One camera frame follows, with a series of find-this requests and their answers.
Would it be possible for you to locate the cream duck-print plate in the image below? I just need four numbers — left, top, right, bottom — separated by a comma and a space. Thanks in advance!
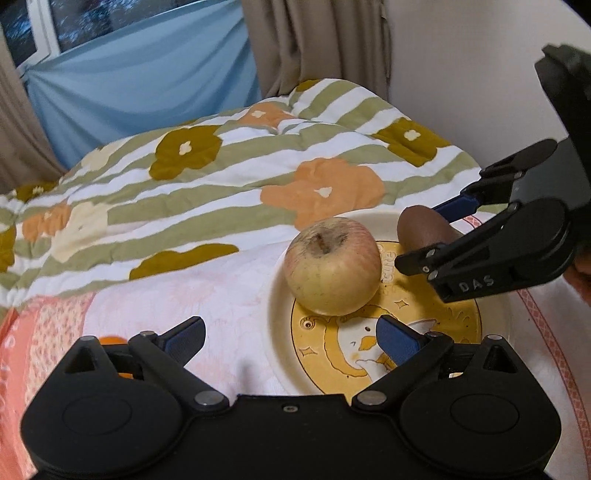
260, 207, 514, 396

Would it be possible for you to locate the yellow-red apple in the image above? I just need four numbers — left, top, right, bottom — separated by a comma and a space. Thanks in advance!
283, 217, 382, 316

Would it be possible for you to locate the beige right curtain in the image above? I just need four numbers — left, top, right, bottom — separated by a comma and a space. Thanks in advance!
242, 0, 392, 99

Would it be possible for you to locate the small orange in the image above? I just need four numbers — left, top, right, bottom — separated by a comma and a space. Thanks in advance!
99, 336, 134, 379

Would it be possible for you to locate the floral striped quilt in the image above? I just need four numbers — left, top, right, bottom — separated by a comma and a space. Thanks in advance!
1, 79, 480, 312

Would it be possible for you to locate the beige curtain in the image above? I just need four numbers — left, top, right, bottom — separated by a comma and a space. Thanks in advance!
242, 0, 392, 99
0, 33, 66, 193

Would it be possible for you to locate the window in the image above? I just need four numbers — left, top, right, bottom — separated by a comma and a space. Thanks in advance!
1, 0, 188, 74

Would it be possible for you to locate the brown kiwi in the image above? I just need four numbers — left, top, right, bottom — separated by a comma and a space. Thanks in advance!
397, 205, 462, 253

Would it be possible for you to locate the right hand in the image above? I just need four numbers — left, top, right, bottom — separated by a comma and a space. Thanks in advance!
564, 255, 591, 305

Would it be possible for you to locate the beige left curtain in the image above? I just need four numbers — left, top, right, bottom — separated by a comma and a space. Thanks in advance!
0, 33, 66, 193

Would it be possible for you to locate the blue window cloth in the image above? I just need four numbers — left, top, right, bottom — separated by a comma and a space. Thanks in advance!
26, 1, 262, 168

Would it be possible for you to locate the pink white bed cover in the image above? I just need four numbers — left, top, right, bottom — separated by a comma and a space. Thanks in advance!
1, 240, 590, 479

